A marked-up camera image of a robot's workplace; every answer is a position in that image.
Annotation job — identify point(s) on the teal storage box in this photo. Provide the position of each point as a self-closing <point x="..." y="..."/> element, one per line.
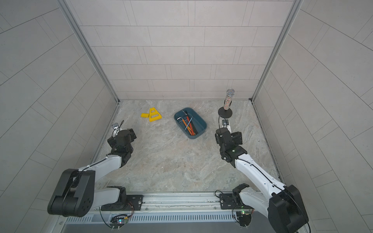
<point x="199" y="123"/>

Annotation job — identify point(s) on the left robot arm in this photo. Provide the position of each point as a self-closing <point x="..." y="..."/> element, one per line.
<point x="75" y="193"/>

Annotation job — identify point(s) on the orange handled hex key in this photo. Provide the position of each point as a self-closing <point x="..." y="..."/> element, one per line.
<point x="190" y="132"/>

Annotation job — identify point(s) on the yellow triangular frame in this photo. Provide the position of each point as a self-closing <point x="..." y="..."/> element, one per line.
<point x="154" y="115"/>

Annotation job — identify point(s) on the aluminium mounting rail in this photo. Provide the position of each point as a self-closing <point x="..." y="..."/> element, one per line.
<point x="180" y="201"/>

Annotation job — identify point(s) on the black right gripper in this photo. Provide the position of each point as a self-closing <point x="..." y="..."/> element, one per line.
<point x="223" y="137"/>

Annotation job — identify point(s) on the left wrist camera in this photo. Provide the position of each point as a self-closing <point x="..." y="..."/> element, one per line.
<point x="116" y="129"/>

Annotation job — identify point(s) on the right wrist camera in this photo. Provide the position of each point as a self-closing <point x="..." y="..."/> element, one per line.
<point x="226" y="124"/>

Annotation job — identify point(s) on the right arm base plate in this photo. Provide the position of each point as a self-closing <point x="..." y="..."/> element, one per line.
<point x="227" y="203"/>

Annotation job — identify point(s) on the glitter microphone on stand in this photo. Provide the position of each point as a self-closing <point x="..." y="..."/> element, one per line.
<point x="225" y="111"/>

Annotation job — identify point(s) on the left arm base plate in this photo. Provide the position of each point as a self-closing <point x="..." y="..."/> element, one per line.
<point x="132" y="203"/>

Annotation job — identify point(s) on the large black hex key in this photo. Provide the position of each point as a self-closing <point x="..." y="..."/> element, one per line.
<point x="186" y="113"/>

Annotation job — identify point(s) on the red handled hex key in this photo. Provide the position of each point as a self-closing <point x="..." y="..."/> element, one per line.
<point x="194" y="129"/>

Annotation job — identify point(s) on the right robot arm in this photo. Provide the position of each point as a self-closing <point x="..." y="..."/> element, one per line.
<point x="269" y="186"/>

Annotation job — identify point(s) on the left circuit board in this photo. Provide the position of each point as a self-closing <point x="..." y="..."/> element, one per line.
<point x="117" y="222"/>

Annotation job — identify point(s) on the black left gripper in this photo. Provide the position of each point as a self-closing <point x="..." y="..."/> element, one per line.
<point x="132" y="135"/>

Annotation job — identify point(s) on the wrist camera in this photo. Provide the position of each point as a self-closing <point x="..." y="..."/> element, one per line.
<point x="116" y="129"/>
<point x="226" y="124"/>

